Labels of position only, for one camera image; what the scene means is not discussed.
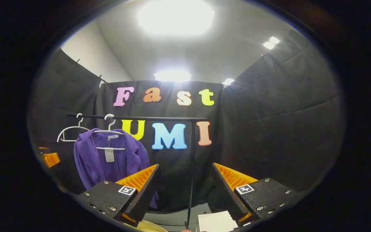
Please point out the black backdrop cloth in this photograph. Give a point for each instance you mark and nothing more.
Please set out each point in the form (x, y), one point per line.
(269, 129)

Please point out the purple knit jacket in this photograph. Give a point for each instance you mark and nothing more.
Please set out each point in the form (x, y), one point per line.
(92, 161)

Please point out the black metal clothes rack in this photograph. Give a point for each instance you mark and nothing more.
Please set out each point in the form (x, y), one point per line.
(159, 118)

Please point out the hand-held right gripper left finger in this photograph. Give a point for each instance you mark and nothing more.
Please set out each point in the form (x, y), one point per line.
(145, 196)

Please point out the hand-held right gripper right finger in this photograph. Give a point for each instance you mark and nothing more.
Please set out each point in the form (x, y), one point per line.
(228, 196)

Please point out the ceiling light panel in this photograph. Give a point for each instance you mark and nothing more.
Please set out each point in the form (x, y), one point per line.
(172, 76)
(271, 42)
(228, 81)
(175, 16)

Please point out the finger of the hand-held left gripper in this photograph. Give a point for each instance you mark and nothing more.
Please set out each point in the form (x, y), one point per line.
(43, 148)
(52, 160)

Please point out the white plastic hanger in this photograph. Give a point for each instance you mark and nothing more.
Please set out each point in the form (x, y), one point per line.
(63, 132)
(109, 125)

